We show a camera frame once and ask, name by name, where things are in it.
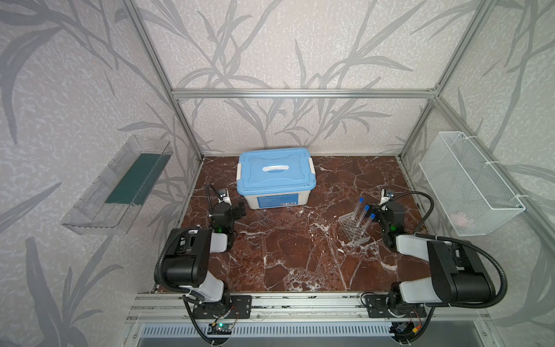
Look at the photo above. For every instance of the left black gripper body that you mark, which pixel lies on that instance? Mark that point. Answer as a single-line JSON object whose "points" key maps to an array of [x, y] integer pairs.
{"points": [[236, 210]]}

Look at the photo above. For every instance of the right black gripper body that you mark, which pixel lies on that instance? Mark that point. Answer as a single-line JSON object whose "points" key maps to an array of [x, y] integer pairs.
{"points": [[381, 212]]}

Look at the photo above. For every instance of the clear test tube rack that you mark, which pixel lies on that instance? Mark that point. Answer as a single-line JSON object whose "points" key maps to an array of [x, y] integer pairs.
{"points": [[356, 235]]}

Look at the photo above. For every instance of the blue plastic bin lid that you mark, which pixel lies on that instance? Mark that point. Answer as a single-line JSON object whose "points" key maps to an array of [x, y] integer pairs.
{"points": [[277, 171]]}

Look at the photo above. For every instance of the white plastic storage bin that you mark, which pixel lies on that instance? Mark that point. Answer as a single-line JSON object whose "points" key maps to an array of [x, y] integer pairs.
{"points": [[277, 201]]}

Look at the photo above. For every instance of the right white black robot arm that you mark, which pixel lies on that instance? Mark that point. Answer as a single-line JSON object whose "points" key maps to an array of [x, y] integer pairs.
{"points": [[461, 274]]}

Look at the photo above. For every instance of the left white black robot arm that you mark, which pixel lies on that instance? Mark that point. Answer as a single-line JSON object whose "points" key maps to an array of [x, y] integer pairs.
{"points": [[183, 264]]}

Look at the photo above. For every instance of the pink object in basket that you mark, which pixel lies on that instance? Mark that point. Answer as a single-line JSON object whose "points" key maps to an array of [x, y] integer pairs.
{"points": [[460, 220]]}

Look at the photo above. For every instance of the green circuit board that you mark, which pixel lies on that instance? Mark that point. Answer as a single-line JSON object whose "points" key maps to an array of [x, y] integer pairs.
{"points": [[220, 328]]}

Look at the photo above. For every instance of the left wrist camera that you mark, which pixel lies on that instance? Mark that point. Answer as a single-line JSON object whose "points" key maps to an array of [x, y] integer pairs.
{"points": [[223, 196]]}

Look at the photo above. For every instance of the white wire mesh basket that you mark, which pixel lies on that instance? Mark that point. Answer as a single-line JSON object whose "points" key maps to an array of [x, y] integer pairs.
{"points": [[465, 181]]}

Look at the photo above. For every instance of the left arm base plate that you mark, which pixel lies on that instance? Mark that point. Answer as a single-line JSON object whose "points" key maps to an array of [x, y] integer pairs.
{"points": [[233, 307]]}

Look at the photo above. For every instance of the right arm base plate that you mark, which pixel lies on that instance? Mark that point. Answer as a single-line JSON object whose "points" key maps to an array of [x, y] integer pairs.
{"points": [[379, 306]]}

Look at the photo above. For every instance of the clear wall shelf green mat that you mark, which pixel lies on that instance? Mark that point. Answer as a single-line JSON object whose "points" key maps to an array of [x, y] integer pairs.
{"points": [[114, 200]]}

